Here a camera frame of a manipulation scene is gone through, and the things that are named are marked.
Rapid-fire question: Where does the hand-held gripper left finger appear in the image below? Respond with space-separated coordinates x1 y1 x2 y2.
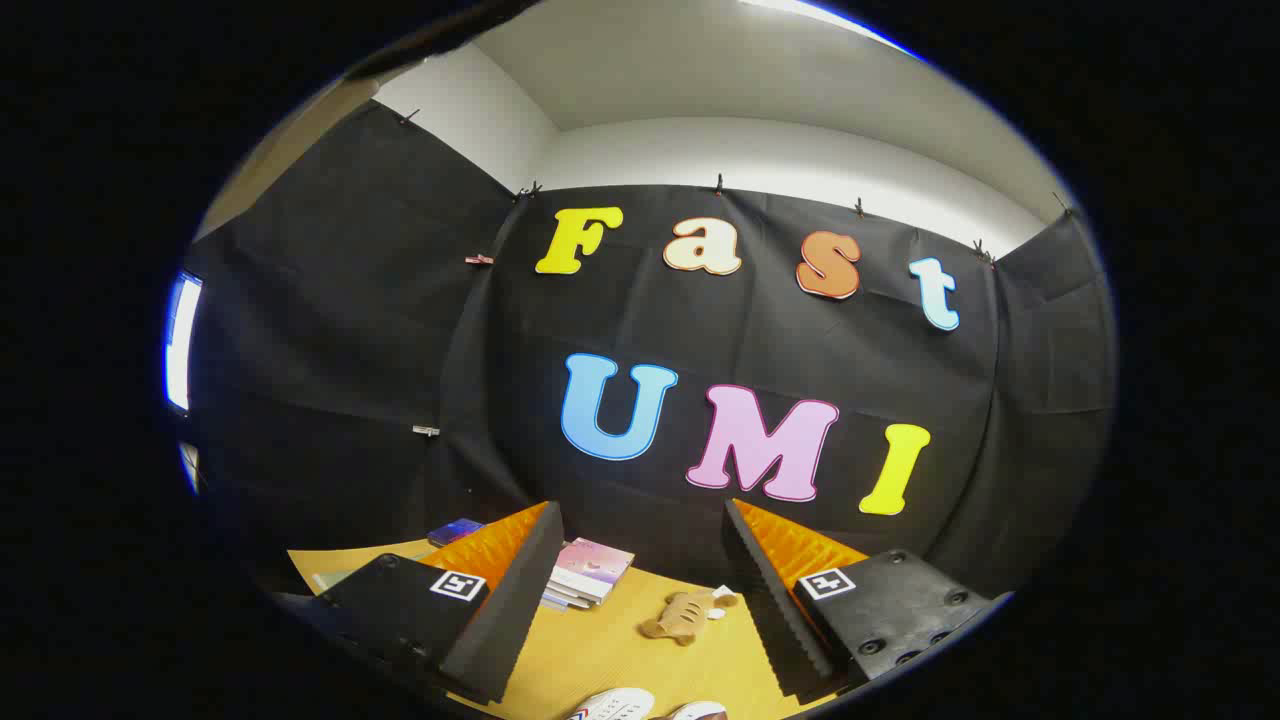
275 500 564 706

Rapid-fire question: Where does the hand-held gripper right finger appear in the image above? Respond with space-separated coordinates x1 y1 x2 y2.
722 498 1011 701

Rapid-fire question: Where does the white book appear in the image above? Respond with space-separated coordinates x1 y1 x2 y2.
547 568 614 602

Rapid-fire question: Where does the brown plush toy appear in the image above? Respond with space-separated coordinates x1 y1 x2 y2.
640 587 742 646

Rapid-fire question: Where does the pink cover book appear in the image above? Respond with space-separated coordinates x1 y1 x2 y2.
556 538 636 591

